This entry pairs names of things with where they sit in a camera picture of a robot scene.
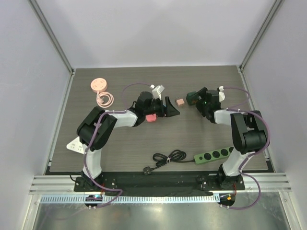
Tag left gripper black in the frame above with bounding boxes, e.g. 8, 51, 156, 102
144, 97, 179, 118

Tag green patterned cube adapter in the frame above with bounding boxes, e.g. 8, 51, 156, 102
186, 92, 199, 105

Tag pink red plug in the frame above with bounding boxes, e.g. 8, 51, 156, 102
145, 114, 157, 122

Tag green power strip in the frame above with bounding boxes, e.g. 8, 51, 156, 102
194, 146, 234, 164

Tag pink round power socket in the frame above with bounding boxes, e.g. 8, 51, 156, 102
90, 78, 107, 93

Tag white triangular power socket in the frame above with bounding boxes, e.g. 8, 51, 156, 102
66, 137, 84, 154

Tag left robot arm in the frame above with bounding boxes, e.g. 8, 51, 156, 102
77, 92, 180, 192

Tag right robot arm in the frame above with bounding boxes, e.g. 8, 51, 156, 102
191, 86, 270, 190

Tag black coiled power cable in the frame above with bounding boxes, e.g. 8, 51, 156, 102
143, 149, 196, 177

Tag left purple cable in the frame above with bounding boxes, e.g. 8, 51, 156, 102
83, 83, 154, 208

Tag pink coiled cable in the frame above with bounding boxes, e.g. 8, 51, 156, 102
95, 92, 115, 109

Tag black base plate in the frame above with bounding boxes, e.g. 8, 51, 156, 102
74, 171, 245, 196

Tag white slotted cable duct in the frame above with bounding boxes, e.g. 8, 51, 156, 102
40, 194, 220, 204

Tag aluminium frame rail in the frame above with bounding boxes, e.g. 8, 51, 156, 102
29, 173, 292, 195

